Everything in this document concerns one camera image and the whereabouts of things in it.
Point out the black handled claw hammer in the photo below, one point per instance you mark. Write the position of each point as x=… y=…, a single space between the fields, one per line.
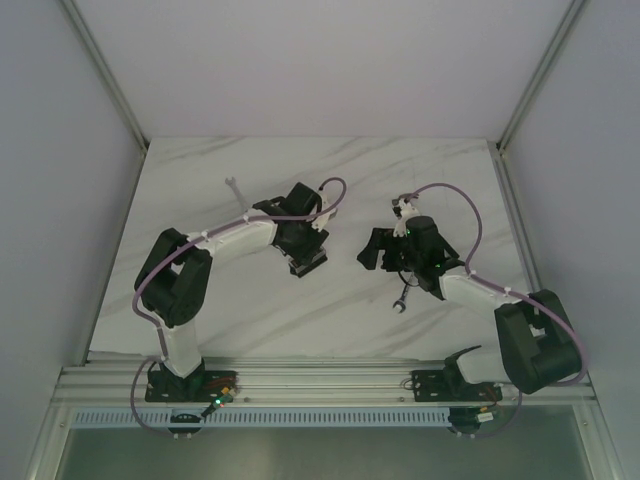
x=405 y=198

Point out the left aluminium frame post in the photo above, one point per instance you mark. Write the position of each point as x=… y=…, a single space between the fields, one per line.
x=92 y=50

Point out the silver combination wrench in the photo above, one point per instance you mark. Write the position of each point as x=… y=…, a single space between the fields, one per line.
x=399 y=305

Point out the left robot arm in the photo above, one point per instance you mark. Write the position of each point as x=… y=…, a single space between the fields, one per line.
x=171 y=286

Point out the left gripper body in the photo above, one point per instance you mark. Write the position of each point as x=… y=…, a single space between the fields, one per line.
x=307 y=261

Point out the black fuse box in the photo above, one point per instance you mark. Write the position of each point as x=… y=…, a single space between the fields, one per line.
x=299 y=268

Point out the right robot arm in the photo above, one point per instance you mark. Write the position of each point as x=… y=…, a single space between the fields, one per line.
x=537 y=346

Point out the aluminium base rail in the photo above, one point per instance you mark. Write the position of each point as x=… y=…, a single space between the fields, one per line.
x=105 y=380

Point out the small silver wrench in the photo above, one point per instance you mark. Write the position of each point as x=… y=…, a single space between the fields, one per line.
x=232 y=184

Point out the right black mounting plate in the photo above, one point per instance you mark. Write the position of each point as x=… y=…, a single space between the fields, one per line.
x=447 y=386

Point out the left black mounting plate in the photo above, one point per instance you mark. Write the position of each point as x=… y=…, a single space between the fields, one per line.
x=202 y=386

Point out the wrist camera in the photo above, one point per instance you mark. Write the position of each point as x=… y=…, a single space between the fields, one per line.
x=403 y=213
x=323 y=212

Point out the aluminium frame post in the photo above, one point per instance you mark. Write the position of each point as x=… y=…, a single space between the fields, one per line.
x=542 y=71
x=92 y=50

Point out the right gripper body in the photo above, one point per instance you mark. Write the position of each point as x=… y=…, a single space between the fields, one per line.
x=397 y=256

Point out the black mounting plate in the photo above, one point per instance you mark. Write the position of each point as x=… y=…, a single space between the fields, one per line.
x=202 y=386
x=447 y=386

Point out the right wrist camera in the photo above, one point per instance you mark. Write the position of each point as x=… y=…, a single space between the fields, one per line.
x=403 y=213

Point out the right aluminium frame post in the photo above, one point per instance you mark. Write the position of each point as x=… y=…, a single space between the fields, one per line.
x=542 y=71

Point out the slotted cable duct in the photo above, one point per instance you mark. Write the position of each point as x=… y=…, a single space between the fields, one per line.
x=237 y=417

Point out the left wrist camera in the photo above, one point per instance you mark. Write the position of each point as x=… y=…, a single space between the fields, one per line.
x=323 y=212

